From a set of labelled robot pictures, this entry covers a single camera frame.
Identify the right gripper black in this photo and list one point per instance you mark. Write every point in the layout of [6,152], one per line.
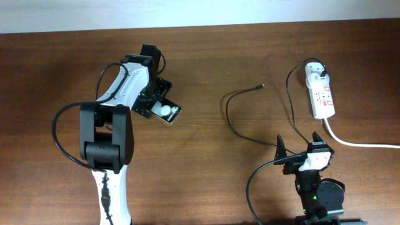
[280,151]

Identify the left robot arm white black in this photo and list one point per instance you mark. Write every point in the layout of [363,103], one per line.
[106,132]

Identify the black smartphone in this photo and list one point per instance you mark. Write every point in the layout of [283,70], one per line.
[166,110]

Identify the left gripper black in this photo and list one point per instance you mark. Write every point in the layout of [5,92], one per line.
[163,85]

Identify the white power strip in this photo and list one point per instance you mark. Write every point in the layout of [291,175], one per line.
[317,81]

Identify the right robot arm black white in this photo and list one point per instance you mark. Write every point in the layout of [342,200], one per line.
[322,199]

